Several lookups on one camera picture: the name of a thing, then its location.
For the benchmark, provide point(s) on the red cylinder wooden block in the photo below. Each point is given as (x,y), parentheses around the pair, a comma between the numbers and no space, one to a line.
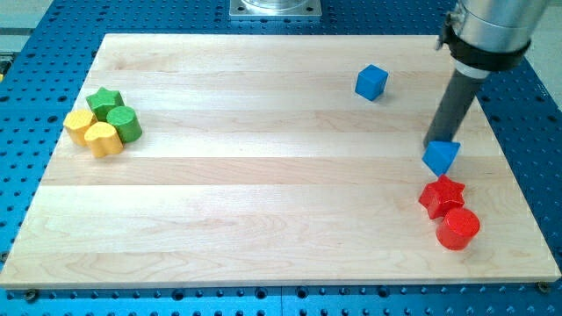
(458,228)

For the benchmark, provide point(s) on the green cylinder wooden block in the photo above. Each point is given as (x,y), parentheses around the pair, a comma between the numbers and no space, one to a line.
(125,121)

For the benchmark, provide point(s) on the blue triangular wooden block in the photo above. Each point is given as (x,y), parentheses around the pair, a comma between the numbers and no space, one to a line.
(439,156)

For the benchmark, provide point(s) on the yellow hexagon wooden block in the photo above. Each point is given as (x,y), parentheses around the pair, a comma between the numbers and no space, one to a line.
(77,123)

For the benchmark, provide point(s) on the light wooden board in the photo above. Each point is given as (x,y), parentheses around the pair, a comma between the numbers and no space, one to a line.
(259,164)

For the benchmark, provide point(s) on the blue wooden cube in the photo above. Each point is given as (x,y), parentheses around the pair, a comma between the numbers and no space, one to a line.
(371,82)

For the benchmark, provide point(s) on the red star wooden block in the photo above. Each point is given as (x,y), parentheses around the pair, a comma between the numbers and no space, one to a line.
(441,196)

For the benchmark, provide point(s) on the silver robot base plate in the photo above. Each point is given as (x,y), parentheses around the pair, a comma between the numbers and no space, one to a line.
(275,8)

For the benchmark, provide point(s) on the green star wooden block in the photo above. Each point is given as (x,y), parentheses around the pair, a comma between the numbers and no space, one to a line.
(103,101)

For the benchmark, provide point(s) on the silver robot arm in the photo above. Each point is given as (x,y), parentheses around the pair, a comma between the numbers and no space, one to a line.
(485,36)

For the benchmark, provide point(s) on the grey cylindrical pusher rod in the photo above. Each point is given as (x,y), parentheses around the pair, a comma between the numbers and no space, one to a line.
(456,101)

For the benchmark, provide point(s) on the yellow heart wooden block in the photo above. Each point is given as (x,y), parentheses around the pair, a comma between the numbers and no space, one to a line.
(103,139)

